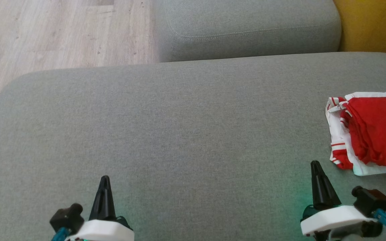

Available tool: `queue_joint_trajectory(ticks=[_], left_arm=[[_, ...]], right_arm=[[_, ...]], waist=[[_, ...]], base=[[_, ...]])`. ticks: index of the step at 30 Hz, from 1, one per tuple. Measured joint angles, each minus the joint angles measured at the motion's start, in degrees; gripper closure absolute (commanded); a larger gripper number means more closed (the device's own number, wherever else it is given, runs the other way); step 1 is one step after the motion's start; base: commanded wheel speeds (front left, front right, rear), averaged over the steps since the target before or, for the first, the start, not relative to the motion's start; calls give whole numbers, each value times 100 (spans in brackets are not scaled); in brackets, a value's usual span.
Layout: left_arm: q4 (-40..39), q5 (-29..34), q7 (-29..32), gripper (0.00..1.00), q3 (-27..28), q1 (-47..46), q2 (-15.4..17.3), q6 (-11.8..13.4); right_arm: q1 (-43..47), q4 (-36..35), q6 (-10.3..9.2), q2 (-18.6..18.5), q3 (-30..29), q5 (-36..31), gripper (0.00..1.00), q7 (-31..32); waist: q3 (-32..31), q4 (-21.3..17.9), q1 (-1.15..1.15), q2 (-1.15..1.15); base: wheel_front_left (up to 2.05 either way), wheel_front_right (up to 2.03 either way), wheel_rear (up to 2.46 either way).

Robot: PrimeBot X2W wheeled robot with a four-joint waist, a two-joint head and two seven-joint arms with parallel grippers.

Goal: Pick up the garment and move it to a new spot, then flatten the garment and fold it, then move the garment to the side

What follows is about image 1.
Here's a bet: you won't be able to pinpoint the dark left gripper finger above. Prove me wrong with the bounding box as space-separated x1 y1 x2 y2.
104 175 117 221
88 175 105 222

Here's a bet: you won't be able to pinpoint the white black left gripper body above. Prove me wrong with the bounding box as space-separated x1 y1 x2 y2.
65 216 135 241

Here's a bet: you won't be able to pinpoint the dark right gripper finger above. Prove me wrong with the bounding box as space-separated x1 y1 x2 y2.
315 161 342 208
310 161 328 210

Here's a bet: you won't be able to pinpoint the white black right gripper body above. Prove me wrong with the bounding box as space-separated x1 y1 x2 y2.
300 204 383 238

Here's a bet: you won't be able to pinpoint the red jersey with white sleeves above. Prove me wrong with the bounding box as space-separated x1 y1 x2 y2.
325 96 386 177

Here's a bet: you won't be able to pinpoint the red shorts with white stripe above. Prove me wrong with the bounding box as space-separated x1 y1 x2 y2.
340 91 386 174

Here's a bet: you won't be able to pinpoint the grey sofa seat cushion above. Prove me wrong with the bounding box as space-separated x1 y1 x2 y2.
0 52 386 241

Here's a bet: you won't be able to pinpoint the yellow cushion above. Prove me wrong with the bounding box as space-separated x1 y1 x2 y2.
333 0 386 59

